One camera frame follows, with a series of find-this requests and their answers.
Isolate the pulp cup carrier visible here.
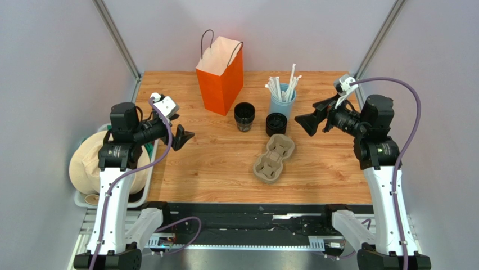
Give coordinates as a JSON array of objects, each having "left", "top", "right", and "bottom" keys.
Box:
[{"left": 252, "top": 134, "right": 295, "bottom": 184}]

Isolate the orange paper bag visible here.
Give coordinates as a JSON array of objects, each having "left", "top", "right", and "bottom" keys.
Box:
[{"left": 196, "top": 29, "right": 243, "bottom": 116}]

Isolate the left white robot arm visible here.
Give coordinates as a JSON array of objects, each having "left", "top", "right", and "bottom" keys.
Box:
[{"left": 73, "top": 97, "right": 195, "bottom": 269}]

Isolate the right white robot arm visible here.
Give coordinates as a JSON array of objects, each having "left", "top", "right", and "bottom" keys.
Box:
[{"left": 295, "top": 94, "right": 432, "bottom": 269}]

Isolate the light blue straw holder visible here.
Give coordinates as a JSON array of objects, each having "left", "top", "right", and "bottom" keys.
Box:
[{"left": 268, "top": 90, "right": 296, "bottom": 120}]

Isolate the black lid stack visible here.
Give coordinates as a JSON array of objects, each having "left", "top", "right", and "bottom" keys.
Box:
[{"left": 265, "top": 112, "right": 288, "bottom": 137}]

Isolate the white plastic tray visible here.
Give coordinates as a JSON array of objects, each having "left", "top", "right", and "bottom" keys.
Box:
[{"left": 74, "top": 123, "right": 152, "bottom": 209}]

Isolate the beige hat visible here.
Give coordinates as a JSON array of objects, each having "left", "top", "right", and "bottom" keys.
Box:
[{"left": 69, "top": 130, "right": 150, "bottom": 195}]

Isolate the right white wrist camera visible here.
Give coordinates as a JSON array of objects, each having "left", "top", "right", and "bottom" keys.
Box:
[{"left": 333, "top": 74, "right": 359, "bottom": 109}]

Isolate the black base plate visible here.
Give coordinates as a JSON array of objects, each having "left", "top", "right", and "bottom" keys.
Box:
[{"left": 165, "top": 203, "right": 338, "bottom": 246}]

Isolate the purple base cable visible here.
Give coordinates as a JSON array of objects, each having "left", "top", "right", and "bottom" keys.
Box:
[{"left": 151, "top": 215, "right": 202, "bottom": 256}]

